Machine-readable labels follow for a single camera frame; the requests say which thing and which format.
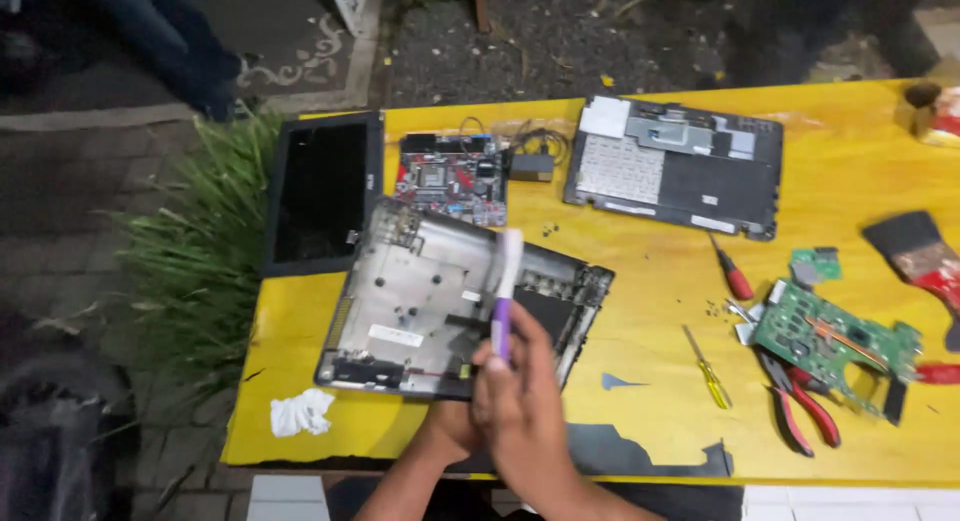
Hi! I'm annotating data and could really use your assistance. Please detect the person's right hand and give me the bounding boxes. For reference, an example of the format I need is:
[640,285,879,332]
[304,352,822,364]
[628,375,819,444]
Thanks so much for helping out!
[471,302,595,501]

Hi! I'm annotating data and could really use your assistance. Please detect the person's left hand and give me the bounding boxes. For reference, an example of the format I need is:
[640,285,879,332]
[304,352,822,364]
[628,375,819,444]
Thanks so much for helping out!
[418,398,490,466]

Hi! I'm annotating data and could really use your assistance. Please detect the purple and white toothbrush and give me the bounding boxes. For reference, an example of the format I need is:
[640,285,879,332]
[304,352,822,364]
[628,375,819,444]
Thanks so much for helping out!
[489,228,526,366]

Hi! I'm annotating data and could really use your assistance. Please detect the silver laptop bottom case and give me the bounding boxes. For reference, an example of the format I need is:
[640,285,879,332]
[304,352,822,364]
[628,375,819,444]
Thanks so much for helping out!
[313,197,616,402]

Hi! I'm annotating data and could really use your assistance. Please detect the red computer motherboard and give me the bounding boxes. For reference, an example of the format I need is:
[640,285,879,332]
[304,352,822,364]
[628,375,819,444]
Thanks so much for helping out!
[392,131,513,228]

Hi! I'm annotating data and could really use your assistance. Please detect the silver metal tweezers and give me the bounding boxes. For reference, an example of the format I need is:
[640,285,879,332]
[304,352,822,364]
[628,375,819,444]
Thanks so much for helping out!
[723,297,760,329]

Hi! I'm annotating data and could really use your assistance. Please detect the black laptop keyboard cover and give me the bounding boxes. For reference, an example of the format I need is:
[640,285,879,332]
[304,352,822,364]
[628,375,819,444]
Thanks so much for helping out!
[562,95,786,242]

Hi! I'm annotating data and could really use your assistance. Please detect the crumpled white tissue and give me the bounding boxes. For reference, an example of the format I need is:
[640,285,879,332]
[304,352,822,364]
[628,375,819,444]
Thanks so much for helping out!
[269,387,336,439]

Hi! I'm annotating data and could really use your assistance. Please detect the black laptop screen lid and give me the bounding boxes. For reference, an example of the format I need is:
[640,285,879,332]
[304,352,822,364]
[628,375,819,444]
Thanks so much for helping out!
[261,110,386,280]

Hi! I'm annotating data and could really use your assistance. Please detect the white paper sheet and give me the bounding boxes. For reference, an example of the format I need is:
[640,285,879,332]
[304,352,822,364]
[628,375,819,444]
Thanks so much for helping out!
[246,474,333,521]

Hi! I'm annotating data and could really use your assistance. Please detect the small green circuit board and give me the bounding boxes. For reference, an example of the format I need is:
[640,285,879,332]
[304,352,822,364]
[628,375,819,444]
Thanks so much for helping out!
[789,246,843,287]

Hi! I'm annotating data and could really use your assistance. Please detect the green laptop motherboard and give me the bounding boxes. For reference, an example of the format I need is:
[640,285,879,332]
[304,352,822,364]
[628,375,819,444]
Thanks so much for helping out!
[736,279,925,426]

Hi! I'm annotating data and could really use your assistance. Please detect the green grassy plant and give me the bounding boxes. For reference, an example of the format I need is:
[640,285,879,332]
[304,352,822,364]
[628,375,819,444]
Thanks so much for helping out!
[105,104,286,413]

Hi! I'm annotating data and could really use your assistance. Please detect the white tiled panel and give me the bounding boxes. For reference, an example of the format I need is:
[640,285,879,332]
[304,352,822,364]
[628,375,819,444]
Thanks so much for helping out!
[741,483,960,521]

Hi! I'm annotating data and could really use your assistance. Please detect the white lattice object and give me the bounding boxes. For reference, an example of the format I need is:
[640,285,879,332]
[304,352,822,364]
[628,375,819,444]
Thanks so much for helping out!
[324,0,374,37]

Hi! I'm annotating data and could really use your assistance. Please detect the brown tape roll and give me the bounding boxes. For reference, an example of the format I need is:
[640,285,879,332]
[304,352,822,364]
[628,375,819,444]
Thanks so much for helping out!
[903,80,944,137]

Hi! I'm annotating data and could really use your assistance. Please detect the red and white packet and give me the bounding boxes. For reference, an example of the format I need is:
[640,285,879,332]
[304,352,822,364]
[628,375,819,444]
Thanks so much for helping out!
[924,86,960,149]

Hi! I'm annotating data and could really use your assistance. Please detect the black power adapter with cable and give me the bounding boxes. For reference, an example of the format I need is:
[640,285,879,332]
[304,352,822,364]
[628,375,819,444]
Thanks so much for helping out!
[459,116,573,185]

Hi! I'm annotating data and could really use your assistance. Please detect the yellow-handled screwdriver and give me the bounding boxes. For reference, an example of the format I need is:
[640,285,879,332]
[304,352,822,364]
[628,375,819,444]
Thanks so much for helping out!
[681,323,733,411]

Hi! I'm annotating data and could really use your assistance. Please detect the red-handled screwdriver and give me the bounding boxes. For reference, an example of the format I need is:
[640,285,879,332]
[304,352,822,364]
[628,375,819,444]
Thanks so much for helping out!
[707,231,756,302]

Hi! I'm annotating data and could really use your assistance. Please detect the red-handled pliers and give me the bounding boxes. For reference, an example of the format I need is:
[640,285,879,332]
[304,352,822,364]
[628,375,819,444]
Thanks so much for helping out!
[756,347,843,459]

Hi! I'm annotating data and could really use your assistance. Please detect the red-handled paintbrush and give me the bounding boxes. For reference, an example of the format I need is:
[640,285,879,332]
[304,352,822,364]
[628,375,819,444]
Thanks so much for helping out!
[861,209,960,354]

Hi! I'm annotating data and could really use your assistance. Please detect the red tool handle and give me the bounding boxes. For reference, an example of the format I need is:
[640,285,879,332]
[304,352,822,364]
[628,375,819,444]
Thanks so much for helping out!
[913,362,960,386]

